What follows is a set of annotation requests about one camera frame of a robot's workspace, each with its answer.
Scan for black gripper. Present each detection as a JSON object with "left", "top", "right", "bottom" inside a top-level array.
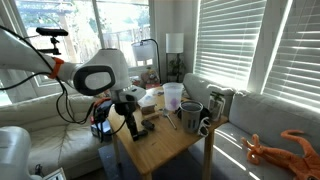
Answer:
[{"left": 114, "top": 100, "right": 142, "bottom": 142}]

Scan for colourful stuffed toy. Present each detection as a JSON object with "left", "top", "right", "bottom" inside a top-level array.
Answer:
[{"left": 139, "top": 66, "right": 162, "bottom": 89}]

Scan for single wooden block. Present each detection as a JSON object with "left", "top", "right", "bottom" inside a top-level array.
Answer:
[{"left": 143, "top": 112, "right": 161, "bottom": 121}]

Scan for wooden table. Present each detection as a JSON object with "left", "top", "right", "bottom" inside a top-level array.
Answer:
[{"left": 106, "top": 85, "right": 229, "bottom": 180}]

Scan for blue box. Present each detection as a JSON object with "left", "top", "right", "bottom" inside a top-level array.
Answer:
[{"left": 90, "top": 119, "right": 113, "bottom": 139}]

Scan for metal spoon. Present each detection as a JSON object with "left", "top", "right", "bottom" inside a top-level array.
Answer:
[{"left": 162, "top": 108, "right": 178, "bottom": 131}]

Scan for dark rug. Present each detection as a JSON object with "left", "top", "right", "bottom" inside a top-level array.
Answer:
[{"left": 98, "top": 141, "right": 208, "bottom": 180}]

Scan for translucent plastic cup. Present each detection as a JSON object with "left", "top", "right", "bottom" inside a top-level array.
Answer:
[{"left": 162, "top": 82, "right": 185, "bottom": 112}]

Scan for white sunglasses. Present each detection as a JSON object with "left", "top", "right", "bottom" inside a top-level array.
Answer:
[{"left": 197, "top": 117, "right": 213, "bottom": 138}]

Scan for potted plant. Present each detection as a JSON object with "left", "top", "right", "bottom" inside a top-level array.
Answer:
[{"left": 167, "top": 53, "right": 187, "bottom": 83}]

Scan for black arc lamp white shade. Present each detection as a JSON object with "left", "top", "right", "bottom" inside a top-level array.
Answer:
[{"left": 131, "top": 38, "right": 162, "bottom": 84}]

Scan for clear pouch green plant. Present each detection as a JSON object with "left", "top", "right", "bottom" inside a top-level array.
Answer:
[{"left": 207, "top": 91, "right": 226, "bottom": 122}]

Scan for floor lamp cylinder shade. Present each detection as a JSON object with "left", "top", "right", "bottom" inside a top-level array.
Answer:
[{"left": 165, "top": 32, "right": 185, "bottom": 84}]

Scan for large white-framed window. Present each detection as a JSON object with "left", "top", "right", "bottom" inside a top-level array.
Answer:
[{"left": 0, "top": 0, "right": 156, "bottom": 88}]

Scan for white window blind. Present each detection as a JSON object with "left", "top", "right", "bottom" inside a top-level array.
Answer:
[
  {"left": 194, "top": 0, "right": 268, "bottom": 90},
  {"left": 263, "top": 0, "right": 320, "bottom": 111}
]

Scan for grey fabric sofa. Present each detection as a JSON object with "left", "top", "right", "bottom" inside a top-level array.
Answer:
[{"left": 182, "top": 72, "right": 320, "bottom": 180}]

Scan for orange plush octopus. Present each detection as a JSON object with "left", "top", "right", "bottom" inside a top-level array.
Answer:
[{"left": 240, "top": 129, "right": 320, "bottom": 180}]

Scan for orange cable strap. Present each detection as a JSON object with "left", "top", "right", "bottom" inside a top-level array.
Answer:
[{"left": 48, "top": 57, "right": 65, "bottom": 80}]

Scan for black camera on tripod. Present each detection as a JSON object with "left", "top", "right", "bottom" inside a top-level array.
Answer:
[{"left": 35, "top": 27, "right": 69, "bottom": 56}]

